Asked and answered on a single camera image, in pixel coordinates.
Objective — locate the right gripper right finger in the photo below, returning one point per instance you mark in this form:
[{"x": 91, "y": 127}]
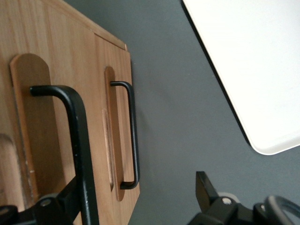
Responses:
[{"x": 211, "y": 206}]

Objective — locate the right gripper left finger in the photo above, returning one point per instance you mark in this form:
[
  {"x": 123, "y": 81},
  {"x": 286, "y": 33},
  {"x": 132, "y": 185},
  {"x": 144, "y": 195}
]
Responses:
[{"x": 56, "y": 208}]

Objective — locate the wooden two-drawer cabinet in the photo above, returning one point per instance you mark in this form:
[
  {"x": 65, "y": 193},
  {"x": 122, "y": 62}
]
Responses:
[{"x": 112, "y": 38}]

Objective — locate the cream rectangular plastic tray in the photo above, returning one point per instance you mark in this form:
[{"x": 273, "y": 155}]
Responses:
[{"x": 253, "y": 70}]

